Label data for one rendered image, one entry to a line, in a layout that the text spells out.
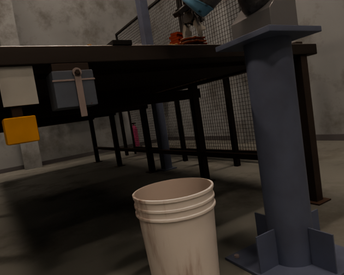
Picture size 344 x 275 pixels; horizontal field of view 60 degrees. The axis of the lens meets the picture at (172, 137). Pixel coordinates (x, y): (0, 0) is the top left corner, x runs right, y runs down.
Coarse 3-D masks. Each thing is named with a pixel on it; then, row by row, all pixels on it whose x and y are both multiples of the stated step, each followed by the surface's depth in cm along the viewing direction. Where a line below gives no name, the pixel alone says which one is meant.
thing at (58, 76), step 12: (48, 72) 101; (60, 72) 96; (72, 72) 97; (84, 72) 100; (48, 84) 101; (60, 84) 96; (72, 84) 98; (84, 84) 100; (60, 96) 96; (72, 96) 98; (84, 96) 99; (96, 96) 102; (60, 108) 96; (72, 108) 103; (84, 108) 99
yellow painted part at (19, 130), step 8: (16, 112) 92; (8, 120) 88; (16, 120) 89; (24, 120) 90; (32, 120) 91; (8, 128) 88; (16, 128) 89; (24, 128) 90; (32, 128) 91; (8, 136) 88; (16, 136) 89; (24, 136) 90; (32, 136) 91; (8, 144) 88
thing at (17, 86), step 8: (0, 72) 89; (8, 72) 90; (16, 72) 91; (24, 72) 93; (32, 72) 94; (0, 80) 89; (8, 80) 90; (16, 80) 91; (24, 80) 93; (32, 80) 94; (0, 88) 89; (8, 88) 90; (16, 88) 91; (24, 88) 93; (32, 88) 94; (8, 96) 90; (16, 96) 91; (24, 96) 92; (32, 96) 94; (8, 104) 90; (16, 104) 91; (24, 104) 92
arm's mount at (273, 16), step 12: (276, 0) 102; (288, 0) 105; (240, 12) 119; (264, 12) 102; (276, 12) 102; (288, 12) 105; (240, 24) 113; (252, 24) 108; (264, 24) 103; (276, 24) 102; (288, 24) 105; (240, 36) 114
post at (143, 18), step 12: (144, 0) 334; (144, 12) 334; (144, 24) 334; (144, 36) 335; (156, 108) 341; (156, 120) 344; (156, 132) 349; (168, 144) 349; (168, 156) 348; (168, 168) 348
